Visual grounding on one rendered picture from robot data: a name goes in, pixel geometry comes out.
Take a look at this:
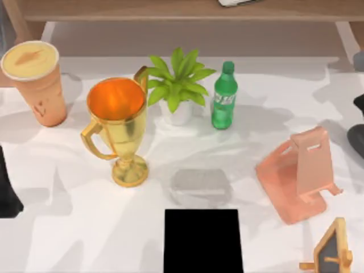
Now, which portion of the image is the orange cup with yellow lid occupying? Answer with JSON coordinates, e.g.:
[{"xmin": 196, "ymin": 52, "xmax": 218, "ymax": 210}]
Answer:
[{"xmin": 1, "ymin": 40, "xmax": 68, "ymax": 128}]

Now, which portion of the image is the gold trophy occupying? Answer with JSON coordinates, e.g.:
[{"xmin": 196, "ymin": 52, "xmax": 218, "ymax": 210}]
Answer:
[{"xmin": 80, "ymin": 65, "xmax": 150, "ymax": 188}]

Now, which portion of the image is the white and black item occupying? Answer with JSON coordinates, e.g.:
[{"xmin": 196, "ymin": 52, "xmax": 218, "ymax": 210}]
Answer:
[{"xmin": 218, "ymin": 0, "xmax": 266, "ymax": 7}]

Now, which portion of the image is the green bottle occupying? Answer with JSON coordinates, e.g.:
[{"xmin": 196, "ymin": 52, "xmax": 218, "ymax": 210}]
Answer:
[{"xmin": 210, "ymin": 60, "xmax": 238, "ymax": 131}]

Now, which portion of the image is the wooden framed blackboard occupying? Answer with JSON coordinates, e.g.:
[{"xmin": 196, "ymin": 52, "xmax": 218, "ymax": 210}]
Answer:
[{"xmin": 299, "ymin": 217, "xmax": 355, "ymax": 273}]

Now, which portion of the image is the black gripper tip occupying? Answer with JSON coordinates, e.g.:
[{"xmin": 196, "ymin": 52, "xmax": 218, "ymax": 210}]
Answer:
[
  {"xmin": 0, "ymin": 146, "xmax": 24, "ymax": 219},
  {"xmin": 347, "ymin": 93, "xmax": 364, "ymax": 160}
]

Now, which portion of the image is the black right gripper tip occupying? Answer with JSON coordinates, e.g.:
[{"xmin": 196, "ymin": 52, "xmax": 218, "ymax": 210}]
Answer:
[{"xmin": 347, "ymin": 93, "xmax": 364, "ymax": 160}]

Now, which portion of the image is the salmon phone stand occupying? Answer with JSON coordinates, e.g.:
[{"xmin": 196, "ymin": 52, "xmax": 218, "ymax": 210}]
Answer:
[{"xmin": 254, "ymin": 126, "xmax": 344, "ymax": 226}]

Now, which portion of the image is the wooden shelf unit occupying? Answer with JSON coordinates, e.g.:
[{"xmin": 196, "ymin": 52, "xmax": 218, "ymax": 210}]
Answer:
[{"xmin": 0, "ymin": 0, "xmax": 364, "ymax": 88}]

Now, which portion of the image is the black flat tablet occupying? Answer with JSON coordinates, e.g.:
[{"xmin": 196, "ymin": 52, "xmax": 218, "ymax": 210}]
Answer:
[{"xmin": 163, "ymin": 208, "xmax": 245, "ymax": 273}]

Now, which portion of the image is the green plant in white pot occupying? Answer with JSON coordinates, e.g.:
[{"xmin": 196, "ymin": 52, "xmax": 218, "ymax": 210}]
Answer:
[{"xmin": 146, "ymin": 47, "xmax": 217, "ymax": 126}]

